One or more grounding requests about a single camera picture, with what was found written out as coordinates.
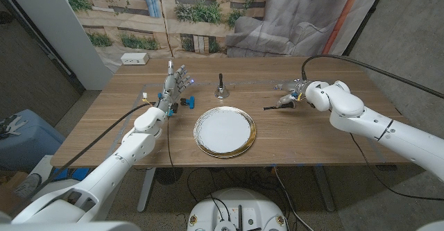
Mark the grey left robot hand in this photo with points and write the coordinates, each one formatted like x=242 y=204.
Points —
x=170 y=85

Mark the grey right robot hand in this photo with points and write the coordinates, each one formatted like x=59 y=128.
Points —
x=298 y=85

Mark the black makeup brush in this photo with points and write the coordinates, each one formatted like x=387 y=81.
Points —
x=270 y=108

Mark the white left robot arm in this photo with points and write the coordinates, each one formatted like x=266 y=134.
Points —
x=114 y=168

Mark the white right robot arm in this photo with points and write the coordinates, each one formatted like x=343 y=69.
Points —
x=374 y=127

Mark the blue clothespin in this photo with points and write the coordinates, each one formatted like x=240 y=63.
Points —
x=190 y=102

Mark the white plate with gold rim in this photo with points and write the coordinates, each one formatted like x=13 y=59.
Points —
x=224 y=130

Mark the white power strip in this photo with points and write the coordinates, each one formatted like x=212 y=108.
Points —
x=134 y=58

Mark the printed backdrop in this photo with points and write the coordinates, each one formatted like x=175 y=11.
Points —
x=208 y=16

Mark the black round floor foot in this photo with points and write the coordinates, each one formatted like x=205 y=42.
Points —
x=169 y=175

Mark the white table leg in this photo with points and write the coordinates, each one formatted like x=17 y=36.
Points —
x=145 y=193

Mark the grey table leg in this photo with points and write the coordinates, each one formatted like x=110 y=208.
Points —
x=326 y=193

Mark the blue object under table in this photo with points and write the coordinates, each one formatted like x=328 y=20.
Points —
x=74 y=173

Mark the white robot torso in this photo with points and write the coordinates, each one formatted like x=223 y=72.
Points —
x=236 y=203

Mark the blue storage bin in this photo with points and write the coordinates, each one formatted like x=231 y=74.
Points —
x=31 y=144

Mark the grey metal brackets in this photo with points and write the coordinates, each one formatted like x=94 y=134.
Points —
x=14 y=127

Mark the grey shoe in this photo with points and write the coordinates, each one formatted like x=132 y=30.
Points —
x=29 y=184

